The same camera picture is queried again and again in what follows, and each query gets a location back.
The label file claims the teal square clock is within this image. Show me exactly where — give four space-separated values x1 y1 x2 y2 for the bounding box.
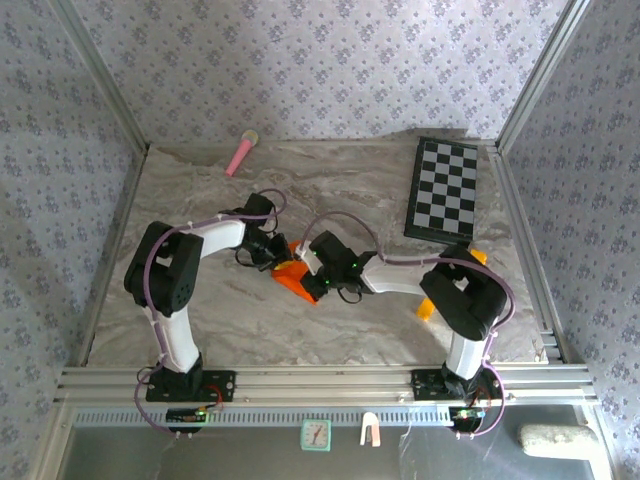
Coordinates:
300 418 332 454

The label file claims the pink toy microphone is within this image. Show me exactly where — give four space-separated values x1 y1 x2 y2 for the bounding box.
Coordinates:
224 129 260 178

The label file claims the black and grey chessboard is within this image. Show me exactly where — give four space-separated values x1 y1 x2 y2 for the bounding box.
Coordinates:
403 136 480 247

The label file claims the white plastic hook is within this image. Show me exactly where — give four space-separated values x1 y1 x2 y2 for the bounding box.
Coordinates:
358 412 382 447

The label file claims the grey metal shelf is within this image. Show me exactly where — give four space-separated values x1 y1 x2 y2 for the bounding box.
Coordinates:
39 404 614 480

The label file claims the grey speckled stone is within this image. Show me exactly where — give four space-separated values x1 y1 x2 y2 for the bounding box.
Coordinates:
517 423 600 457

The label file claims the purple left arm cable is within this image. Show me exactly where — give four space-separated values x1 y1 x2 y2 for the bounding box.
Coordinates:
133 187 289 439

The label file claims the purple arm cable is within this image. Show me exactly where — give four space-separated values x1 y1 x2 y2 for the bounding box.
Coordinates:
298 211 516 441
133 187 289 439

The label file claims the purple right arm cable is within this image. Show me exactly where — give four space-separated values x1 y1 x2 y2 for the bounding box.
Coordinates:
298 211 516 441

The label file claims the aluminium mounting rail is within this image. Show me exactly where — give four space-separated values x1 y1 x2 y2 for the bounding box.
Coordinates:
53 364 599 405

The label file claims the grey slotted cable duct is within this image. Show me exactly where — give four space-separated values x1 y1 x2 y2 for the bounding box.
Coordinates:
72 405 454 427

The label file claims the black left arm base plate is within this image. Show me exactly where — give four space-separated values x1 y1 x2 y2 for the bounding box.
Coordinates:
144 368 237 404

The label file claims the aluminium side rail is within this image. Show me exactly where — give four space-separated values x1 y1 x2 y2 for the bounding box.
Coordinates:
74 144 151 369
487 142 571 365

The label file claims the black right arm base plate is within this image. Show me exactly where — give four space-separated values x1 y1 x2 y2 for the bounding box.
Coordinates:
409 368 503 401

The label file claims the aluminium frame post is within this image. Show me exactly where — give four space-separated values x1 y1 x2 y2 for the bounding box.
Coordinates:
49 0 151 154
494 0 594 155

